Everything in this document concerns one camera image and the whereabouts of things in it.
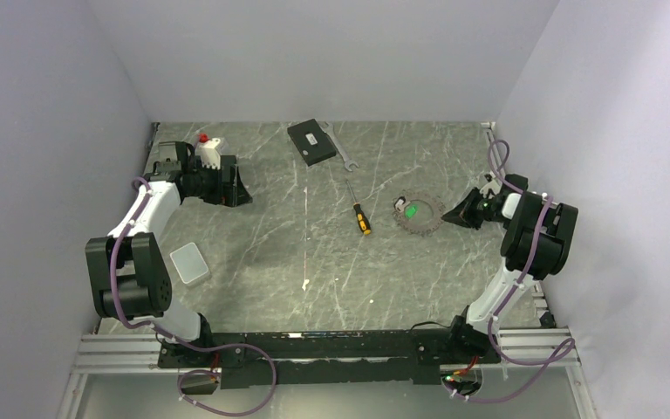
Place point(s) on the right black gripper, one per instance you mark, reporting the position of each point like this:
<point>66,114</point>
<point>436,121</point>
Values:
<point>462,214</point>

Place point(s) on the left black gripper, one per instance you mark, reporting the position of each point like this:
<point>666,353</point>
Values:
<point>233,195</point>

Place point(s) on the metal disc with keyrings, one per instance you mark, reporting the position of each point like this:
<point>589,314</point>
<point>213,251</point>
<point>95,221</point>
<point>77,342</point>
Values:
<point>427,219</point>

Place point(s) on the green key tag with keys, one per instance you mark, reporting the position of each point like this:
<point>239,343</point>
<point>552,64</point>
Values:
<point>405,207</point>

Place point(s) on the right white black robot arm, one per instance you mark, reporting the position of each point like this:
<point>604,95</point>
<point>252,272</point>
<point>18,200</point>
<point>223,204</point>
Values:
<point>536,244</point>

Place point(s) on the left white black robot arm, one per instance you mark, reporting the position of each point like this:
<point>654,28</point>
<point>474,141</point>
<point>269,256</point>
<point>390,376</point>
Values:
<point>128,275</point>

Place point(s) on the grey white rectangular box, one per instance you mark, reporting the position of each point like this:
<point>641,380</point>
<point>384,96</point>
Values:
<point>190,264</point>

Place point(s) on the black rectangular box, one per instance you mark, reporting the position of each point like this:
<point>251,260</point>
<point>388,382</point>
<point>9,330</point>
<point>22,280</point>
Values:
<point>311,141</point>

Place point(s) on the yellow black screwdriver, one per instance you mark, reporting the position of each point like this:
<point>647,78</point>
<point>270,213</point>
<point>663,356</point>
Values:
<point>362,220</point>

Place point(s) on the silver open-end wrench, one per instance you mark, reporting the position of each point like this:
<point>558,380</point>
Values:
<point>349,163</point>

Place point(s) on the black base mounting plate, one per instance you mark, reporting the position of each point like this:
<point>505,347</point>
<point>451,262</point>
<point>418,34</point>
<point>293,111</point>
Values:
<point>264,370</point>

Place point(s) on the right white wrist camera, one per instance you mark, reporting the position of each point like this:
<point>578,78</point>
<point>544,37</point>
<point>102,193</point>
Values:
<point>491,188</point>

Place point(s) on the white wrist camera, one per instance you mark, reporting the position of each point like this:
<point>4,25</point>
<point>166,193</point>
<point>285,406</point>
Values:
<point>491,188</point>
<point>210,150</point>

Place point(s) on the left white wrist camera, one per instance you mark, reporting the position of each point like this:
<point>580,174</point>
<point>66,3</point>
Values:
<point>210,150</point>

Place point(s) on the aluminium extrusion rail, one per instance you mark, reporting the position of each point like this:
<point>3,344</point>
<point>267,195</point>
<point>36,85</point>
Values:
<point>143,353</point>

